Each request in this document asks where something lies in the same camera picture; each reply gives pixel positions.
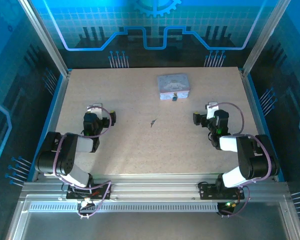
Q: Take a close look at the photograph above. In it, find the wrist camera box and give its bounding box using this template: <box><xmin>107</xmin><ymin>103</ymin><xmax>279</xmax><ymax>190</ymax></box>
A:
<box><xmin>205</xmin><ymin>101</ymin><xmax>220</xmax><ymax>120</ymax></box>
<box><xmin>86</xmin><ymin>102</ymin><xmax>104</xmax><ymax>119</ymax></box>

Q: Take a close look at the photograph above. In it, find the purple right wrist cable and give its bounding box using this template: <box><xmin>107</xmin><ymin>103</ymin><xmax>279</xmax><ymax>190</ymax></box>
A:
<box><xmin>214</xmin><ymin>102</ymin><xmax>245</xmax><ymax>136</ymax></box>

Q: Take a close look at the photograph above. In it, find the slotted grey cable duct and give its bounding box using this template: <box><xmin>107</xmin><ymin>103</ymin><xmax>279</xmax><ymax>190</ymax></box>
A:
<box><xmin>29</xmin><ymin>202</ymin><xmax>221</xmax><ymax>214</ymax></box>

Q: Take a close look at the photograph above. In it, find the aluminium front rail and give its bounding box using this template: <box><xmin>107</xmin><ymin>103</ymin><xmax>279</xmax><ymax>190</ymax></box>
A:
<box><xmin>21</xmin><ymin>173</ymin><xmax>290</xmax><ymax>202</ymax></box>

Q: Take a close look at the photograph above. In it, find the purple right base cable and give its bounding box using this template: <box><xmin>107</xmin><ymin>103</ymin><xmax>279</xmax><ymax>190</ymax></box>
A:
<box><xmin>221</xmin><ymin>185</ymin><xmax>251</xmax><ymax>217</ymax></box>

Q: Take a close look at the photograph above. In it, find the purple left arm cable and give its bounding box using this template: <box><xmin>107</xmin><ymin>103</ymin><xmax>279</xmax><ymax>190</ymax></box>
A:
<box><xmin>53</xmin><ymin>133</ymin><xmax>79</xmax><ymax>179</ymax></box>

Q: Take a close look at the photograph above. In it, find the purple wrist cable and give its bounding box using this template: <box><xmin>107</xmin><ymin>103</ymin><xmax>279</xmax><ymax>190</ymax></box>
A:
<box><xmin>214</xmin><ymin>102</ymin><xmax>245</xmax><ymax>136</ymax></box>
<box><xmin>87</xmin><ymin>105</ymin><xmax>113</xmax><ymax>138</ymax></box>

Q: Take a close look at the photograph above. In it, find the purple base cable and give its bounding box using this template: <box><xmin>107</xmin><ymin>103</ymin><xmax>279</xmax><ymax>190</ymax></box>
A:
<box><xmin>221</xmin><ymin>185</ymin><xmax>251</xmax><ymax>217</ymax></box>
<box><xmin>76</xmin><ymin>180</ymin><xmax>113</xmax><ymax>219</ymax></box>

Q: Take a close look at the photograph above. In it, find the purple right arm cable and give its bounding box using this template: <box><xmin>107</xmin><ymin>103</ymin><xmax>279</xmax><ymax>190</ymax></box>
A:
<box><xmin>236</xmin><ymin>134</ymin><xmax>273</xmax><ymax>187</ymax></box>

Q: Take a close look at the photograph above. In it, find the blue table edge strip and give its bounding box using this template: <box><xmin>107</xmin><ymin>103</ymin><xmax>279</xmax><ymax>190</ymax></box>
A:
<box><xmin>27</xmin><ymin>73</ymin><xmax>66</xmax><ymax>182</ymax></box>

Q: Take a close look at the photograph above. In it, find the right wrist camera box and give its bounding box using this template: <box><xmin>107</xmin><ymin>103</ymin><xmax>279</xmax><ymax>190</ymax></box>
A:
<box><xmin>205</xmin><ymin>101</ymin><xmax>220</xmax><ymax>120</ymax></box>

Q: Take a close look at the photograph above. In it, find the purple left wrist cable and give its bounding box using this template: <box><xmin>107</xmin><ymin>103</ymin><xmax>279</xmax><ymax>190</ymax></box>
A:
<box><xmin>87</xmin><ymin>105</ymin><xmax>113</xmax><ymax>138</ymax></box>

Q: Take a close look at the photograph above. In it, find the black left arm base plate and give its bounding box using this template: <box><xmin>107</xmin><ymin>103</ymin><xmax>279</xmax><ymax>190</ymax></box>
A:
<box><xmin>65</xmin><ymin>184</ymin><xmax>113</xmax><ymax>201</ymax></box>

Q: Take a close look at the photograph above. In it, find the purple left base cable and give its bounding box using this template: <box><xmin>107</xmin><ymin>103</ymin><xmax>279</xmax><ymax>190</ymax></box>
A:
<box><xmin>76</xmin><ymin>180</ymin><xmax>113</xmax><ymax>219</ymax></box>

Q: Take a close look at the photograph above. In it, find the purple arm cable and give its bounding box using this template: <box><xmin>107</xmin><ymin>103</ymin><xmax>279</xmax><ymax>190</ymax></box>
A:
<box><xmin>53</xmin><ymin>133</ymin><xmax>79</xmax><ymax>179</ymax></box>
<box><xmin>236</xmin><ymin>134</ymin><xmax>273</xmax><ymax>187</ymax></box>

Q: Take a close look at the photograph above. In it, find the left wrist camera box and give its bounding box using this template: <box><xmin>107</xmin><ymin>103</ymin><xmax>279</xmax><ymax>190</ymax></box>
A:
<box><xmin>86</xmin><ymin>102</ymin><xmax>104</xmax><ymax>119</ymax></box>

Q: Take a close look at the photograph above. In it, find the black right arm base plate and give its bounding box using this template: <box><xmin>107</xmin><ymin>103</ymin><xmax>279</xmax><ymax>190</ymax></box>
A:
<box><xmin>198</xmin><ymin>181</ymin><xmax>245</xmax><ymax>201</ymax></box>

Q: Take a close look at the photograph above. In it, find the aluminium frame post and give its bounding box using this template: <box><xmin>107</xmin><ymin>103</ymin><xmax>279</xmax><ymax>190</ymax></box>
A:
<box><xmin>241</xmin><ymin>0</ymin><xmax>292</xmax><ymax>77</ymax></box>
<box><xmin>18</xmin><ymin>0</ymin><xmax>71</xmax><ymax>77</ymax></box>

